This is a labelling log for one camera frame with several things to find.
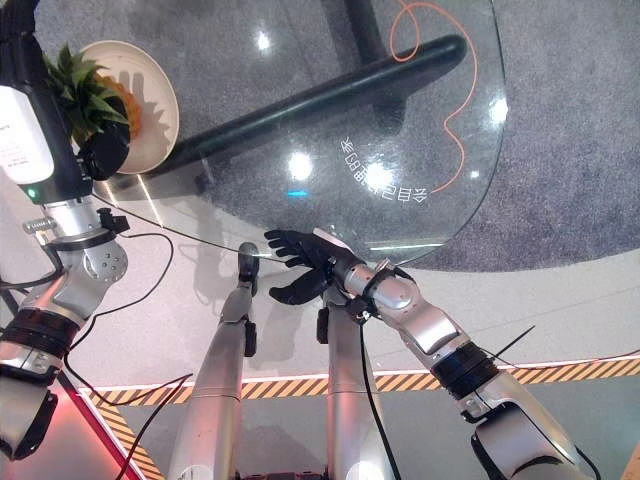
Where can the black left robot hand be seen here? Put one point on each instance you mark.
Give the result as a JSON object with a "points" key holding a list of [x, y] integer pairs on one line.
{"points": [[60, 165]]}

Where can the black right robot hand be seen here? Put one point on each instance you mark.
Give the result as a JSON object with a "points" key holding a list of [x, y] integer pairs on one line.
{"points": [[312, 252]]}

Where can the pineapple with green leaves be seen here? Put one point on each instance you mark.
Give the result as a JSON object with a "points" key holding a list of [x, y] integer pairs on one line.
{"points": [[87, 102]]}

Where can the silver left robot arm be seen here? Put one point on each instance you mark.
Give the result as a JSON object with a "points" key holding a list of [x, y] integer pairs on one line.
{"points": [[70, 290]]}

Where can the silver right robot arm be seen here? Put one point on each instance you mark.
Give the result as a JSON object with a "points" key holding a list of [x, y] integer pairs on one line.
{"points": [[430, 330]]}

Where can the cream round plate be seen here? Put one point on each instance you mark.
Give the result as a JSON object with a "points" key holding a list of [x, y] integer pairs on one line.
{"points": [[152, 95]]}

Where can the dark left robot foot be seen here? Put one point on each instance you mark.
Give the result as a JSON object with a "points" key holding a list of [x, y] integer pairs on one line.
{"points": [[248, 262]]}

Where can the yellow black hazard tape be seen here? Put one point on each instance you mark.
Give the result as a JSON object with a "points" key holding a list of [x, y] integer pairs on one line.
{"points": [[131, 440], [295, 386]]}

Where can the silver right robot leg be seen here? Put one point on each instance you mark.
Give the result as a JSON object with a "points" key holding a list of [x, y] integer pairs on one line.
{"points": [[345, 400]]}

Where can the silver robot leg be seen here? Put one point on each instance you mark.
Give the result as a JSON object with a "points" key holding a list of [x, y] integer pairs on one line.
{"points": [[345, 400], [215, 390]]}

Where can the black table base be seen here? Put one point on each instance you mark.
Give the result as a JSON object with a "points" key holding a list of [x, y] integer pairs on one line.
{"points": [[310, 97]]}

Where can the silver left robot leg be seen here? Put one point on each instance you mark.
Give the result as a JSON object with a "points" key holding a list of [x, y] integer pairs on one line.
{"points": [[215, 390]]}

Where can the red glossy panel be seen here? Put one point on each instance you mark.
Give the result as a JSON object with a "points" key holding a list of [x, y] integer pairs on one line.
{"points": [[50, 445]]}

